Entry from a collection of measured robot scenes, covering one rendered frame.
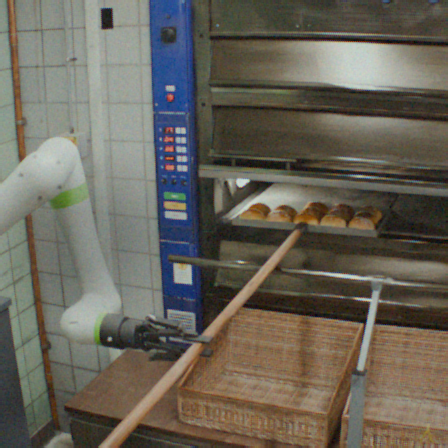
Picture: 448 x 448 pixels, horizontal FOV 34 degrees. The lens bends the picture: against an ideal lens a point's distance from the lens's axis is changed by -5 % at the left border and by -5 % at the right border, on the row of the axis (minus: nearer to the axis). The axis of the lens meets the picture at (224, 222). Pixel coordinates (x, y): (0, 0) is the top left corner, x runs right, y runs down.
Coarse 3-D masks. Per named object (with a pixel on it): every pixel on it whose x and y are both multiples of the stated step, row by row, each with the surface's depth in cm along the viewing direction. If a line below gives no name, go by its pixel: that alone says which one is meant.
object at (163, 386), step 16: (288, 240) 258; (272, 256) 244; (256, 288) 224; (240, 304) 212; (224, 320) 201; (192, 352) 183; (176, 368) 175; (160, 384) 167; (144, 400) 160; (128, 416) 154; (144, 416) 157; (112, 432) 148; (128, 432) 150
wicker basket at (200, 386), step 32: (256, 320) 292; (288, 320) 286; (320, 320) 281; (224, 352) 296; (256, 352) 292; (288, 352) 287; (320, 352) 282; (352, 352) 263; (192, 384) 271; (224, 384) 288; (256, 384) 287; (288, 384) 286; (320, 384) 282; (192, 416) 261; (224, 416) 265; (256, 416) 250; (288, 416) 245; (320, 416) 239
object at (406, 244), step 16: (224, 224) 289; (304, 240) 279; (320, 240) 276; (336, 240) 274; (352, 240) 272; (368, 240) 269; (384, 240) 267; (400, 240) 265; (416, 240) 263; (432, 240) 263
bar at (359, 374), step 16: (176, 256) 258; (192, 256) 257; (256, 272) 248; (272, 272) 245; (288, 272) 243; (304, 272) 241; (320, 272) 240; (336, 272) 238; (400, 288) 231; (416, 288) 228; (432, 288) 226; (368, 320) 229; (368, 336) 226; (352, 384) 221; (352, 400) 222; (352, 416) 224; (352, 432) 226
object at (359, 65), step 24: (216, 48) 271; (240, 48) 268; (264, 48) 265; (288, 48) 262; (312, 48) 258; (336, 48) 255; (360, 48) 252; (384, 48) 249; (408, 48) 246; (432, 48) 243; (216, 72) 271; (240, 72) 268; (264, 72) 264; (288, 72) 261; (312, 72) 258; (336, 72) 255; (360, 72) 252; (384, 72) 249; (408, 72) 246; (432, 72) 243; (432, 96) 244
